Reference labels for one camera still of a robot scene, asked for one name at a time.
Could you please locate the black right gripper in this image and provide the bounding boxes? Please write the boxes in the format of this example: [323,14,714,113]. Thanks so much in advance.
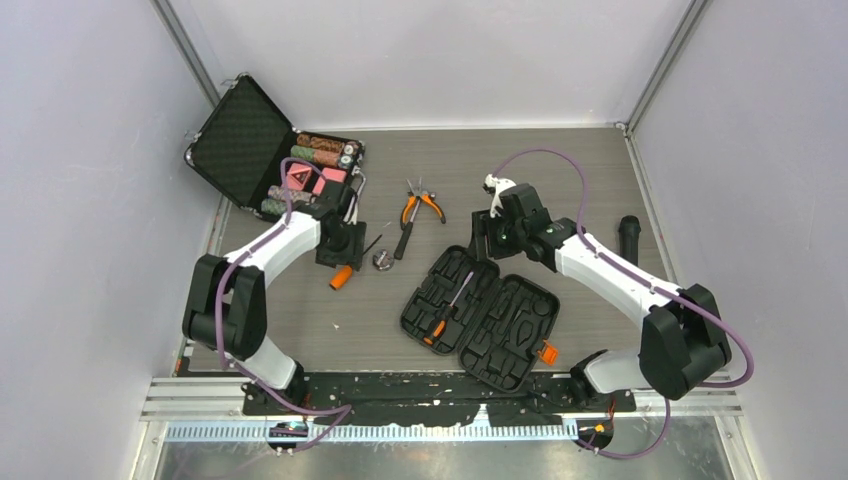
[468,209,526,262]

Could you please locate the black plastic tool case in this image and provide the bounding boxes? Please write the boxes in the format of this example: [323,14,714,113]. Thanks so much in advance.
[399,245,560,392]

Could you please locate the black orange stubby screwdriver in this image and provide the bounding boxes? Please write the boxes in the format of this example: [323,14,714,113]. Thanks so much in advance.
[423,271,475,345]

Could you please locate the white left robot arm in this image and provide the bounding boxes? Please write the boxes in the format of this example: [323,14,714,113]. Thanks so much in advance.
[182,181,367,414]

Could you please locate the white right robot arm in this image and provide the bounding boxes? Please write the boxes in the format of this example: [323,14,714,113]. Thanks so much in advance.
[470,176,732,411]

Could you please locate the small round tape measure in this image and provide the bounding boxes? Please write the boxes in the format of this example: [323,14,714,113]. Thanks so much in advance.
[372,249,395,272]

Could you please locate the red playing card deck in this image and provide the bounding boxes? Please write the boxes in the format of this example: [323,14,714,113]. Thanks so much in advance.
[312,167,348,196]

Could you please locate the black aluminium poker chip case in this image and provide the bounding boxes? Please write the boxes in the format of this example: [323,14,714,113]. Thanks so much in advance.
[184,72,365,222]

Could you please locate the black cylinder flashlight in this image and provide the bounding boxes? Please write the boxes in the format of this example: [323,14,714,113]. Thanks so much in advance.
[618,215,641,266]

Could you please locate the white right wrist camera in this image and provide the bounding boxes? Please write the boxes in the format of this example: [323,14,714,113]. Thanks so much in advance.
[483,174,516,218]

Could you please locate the orange handled pliers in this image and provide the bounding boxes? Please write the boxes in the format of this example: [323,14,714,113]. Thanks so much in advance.
[400,177,447,229]

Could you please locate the black handled hammer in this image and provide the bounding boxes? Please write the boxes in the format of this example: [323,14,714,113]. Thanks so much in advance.
[394,194,422,260]

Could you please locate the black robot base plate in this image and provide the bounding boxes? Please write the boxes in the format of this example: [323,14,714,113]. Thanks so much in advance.
[241,370,637,429]

